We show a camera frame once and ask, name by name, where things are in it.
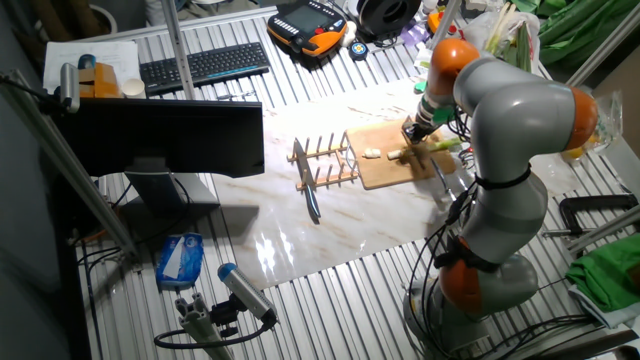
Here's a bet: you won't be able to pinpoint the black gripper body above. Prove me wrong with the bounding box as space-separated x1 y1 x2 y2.
403 119 434 144

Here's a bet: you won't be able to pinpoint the black metal clamp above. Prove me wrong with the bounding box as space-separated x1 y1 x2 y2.
541 193 640 239

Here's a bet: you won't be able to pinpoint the green wrist mount plate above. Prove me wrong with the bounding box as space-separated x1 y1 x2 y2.
413 79 456 126

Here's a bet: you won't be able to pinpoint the silver camera with blue end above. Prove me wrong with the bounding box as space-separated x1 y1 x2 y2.
217 262 279 324

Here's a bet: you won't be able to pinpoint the slanted aluminium frame bar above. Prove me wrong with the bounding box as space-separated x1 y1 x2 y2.
567 204 640 254
567 2 640 109
0 69 139 259

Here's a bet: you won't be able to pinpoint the orange cardboard box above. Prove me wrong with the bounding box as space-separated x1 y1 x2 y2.
77 62 124 100

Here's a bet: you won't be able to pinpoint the blue tissue pack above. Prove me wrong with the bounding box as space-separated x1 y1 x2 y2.
154 232 205 292

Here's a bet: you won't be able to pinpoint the black round spool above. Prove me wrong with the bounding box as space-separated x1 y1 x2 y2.
355 0 424 37

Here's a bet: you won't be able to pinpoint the round blue black tape measure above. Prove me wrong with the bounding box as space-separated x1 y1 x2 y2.
348 41 370 62

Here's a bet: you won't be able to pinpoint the upright aluminium frame post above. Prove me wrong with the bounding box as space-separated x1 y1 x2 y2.
159 0 197 101

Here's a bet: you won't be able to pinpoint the steel cleaver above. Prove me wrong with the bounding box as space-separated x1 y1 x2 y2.
402 115 457 204

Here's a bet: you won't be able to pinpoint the single white green scallion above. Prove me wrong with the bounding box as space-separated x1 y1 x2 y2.
412 138 465 153

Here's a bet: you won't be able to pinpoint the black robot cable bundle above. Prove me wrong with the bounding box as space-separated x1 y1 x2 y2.
404 107 596 360

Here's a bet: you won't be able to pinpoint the green folded cloth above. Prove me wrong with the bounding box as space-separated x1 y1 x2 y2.
565 234 640 314

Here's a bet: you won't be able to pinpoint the green fabric bag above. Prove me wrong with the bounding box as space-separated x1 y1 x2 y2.
509 0 640 66

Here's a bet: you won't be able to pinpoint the thin aluminium frame post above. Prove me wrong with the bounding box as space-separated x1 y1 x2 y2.
430 0 464 46

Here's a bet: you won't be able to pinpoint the pointed steel kitchen knife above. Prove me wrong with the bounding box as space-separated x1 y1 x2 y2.
292 138 323 220

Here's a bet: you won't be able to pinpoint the orange black teach pendant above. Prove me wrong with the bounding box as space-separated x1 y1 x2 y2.
266 0 349 58

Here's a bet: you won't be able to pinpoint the clear bag of yellow fruit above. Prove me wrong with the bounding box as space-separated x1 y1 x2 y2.
562 92 625 164

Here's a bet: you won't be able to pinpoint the purple plastic bag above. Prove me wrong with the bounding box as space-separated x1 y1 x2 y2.
399 19 427 47

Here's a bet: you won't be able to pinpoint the white plastic sheet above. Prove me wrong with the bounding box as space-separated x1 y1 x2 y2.
413 45 434 71

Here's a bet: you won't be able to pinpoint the wooden peg rack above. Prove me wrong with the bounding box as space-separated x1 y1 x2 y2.
286 132 360 193

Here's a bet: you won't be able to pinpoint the black camera cable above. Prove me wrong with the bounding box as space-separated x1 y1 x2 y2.
153 319 274 350

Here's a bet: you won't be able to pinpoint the white plastic bag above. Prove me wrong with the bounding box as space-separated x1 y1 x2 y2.
457 9 541 76

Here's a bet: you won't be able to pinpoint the white paper cup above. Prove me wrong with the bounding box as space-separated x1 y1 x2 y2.
121 77 147 100

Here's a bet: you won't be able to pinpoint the small white rounded object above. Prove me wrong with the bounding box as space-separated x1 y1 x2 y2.
342 20 359 49

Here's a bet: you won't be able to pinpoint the black computer monitor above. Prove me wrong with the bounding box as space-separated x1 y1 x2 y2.
52 97 266 214

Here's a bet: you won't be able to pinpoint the wooden cutting board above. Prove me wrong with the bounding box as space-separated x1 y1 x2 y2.
344 118 459 192

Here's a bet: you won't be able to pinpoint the black keyboard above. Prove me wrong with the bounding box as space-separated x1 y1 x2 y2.
138 41 271 97

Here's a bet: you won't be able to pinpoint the marble pattern table mat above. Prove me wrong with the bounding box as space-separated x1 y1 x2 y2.
212 94 584 291

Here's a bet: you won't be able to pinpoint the white paper sheets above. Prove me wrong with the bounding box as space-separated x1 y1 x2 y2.
42 39 142 94

